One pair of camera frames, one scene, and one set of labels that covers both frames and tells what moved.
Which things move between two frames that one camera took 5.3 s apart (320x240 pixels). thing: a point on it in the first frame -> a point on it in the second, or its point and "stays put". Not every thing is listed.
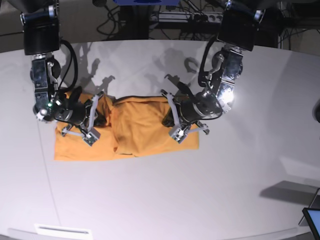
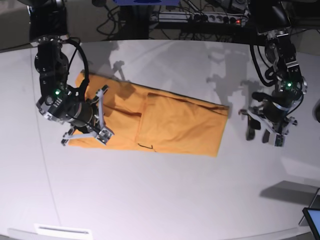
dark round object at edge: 316,111 stays put
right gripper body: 181,127 -> 272,117
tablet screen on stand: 312,214 stays put
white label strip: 51,229 stays put
